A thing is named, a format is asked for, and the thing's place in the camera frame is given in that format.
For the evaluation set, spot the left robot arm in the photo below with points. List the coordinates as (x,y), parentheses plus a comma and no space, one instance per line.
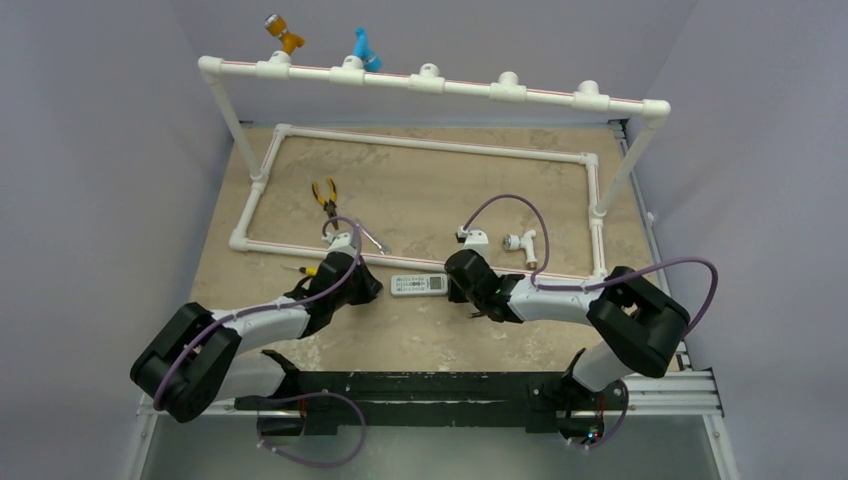
(193,361)

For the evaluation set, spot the white PVC tap fitting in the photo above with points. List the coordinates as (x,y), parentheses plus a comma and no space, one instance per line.
(525,243)

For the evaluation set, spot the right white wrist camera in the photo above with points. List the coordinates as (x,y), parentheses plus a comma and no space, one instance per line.
(473,238)

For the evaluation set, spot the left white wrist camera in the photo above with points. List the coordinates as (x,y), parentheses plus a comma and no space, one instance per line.
(346,242)

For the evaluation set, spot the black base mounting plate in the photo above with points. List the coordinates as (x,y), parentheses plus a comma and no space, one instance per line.
(573,412)

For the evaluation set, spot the blue hose nozzle fitting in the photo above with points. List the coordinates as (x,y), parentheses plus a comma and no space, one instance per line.
(372,62)

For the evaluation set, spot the white PVC pipe frame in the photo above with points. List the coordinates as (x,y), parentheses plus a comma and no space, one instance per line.
(428,80)

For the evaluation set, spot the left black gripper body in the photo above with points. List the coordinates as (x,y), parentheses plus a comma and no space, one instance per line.
(358,291)

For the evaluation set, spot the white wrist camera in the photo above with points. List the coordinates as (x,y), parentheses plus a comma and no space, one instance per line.
(346,242)
(473,238)

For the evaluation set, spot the silver open-end wrench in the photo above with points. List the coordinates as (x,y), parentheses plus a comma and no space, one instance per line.
(382,248)

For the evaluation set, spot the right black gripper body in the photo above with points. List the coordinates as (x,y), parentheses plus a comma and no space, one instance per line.
(464,273)

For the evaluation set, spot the aluminium extrusion rail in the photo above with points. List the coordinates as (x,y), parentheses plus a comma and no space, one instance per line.
(678,393)

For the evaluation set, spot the white remote control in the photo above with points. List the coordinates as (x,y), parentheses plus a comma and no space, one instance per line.
(419,285)

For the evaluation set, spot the yellow handled screwdriver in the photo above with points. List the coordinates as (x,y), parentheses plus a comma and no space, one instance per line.
(305,271)

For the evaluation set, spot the orange hose nozzle fitting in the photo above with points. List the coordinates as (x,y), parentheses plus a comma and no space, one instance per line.
(278,28)

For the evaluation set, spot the yellow handled pliers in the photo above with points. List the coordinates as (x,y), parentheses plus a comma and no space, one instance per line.
(328,203)

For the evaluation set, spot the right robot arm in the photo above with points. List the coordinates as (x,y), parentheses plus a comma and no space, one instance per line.
(639,325)

